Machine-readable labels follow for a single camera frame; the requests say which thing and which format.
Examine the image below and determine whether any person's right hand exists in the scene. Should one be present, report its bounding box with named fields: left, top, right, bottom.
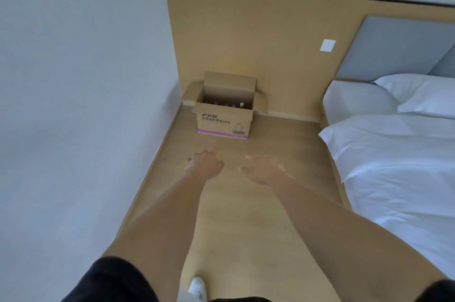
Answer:
left=238, top=155, right=294, bottom=187

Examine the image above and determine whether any person's left hand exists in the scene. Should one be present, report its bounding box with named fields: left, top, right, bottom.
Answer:
left=183, top=148, right=225, bottom=182

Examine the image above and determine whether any brown cardboard box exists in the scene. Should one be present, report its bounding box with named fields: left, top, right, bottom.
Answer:
left=181, top=71, right=268, bottom=140

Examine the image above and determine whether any group of bottles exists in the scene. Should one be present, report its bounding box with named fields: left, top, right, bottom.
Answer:
left=204, top=99, right=246, bottom=110

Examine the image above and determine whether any person's right forearm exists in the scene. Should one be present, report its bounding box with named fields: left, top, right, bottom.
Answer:
left=273, top=177, right=448, bottom=302

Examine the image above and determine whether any person's left forearm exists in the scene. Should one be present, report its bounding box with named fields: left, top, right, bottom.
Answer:
left=103, top=174, right=210, bottom=302

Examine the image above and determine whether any white sneaker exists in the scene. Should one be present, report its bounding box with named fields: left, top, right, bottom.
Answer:
left=187, top=275, right=208, bottom=302

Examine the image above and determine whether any white bed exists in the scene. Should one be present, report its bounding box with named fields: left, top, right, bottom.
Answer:
left=318, top=74, right=455, bottom=279

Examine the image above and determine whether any black t-shirt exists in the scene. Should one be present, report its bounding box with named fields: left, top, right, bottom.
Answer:
left=62, top=256, right=455, bottom=302

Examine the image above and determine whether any grey headboard panel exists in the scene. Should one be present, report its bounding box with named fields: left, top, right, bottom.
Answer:
left=428, top=44, right=455, bottom=78
left=336, top=15, right=455, bottom=82

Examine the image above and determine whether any white pillow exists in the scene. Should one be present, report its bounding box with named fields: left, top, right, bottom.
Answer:
left=373, top=73, right=455, bottom=119

